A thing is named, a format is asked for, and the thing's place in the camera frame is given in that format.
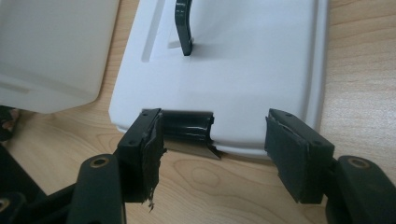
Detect translucent white plastic container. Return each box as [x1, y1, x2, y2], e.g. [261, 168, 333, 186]
[0, 0, 121, 115]

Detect white plastic lid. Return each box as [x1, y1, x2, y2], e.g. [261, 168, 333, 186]
[108, 0, 330, 161]

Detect black curved tape strip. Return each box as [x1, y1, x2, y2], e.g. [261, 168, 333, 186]
[174, 0, 195, 57]

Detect dark object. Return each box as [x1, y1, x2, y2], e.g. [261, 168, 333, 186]
[0, 105, 21, 143]

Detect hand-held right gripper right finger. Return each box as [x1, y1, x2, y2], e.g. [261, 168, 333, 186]
[263, 107, 336, 205]

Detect black tape tab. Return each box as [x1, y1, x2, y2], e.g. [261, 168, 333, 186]
[160, 110, 223, 161]

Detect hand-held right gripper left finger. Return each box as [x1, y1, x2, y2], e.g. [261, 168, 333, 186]
[117, 107, 167, 213]

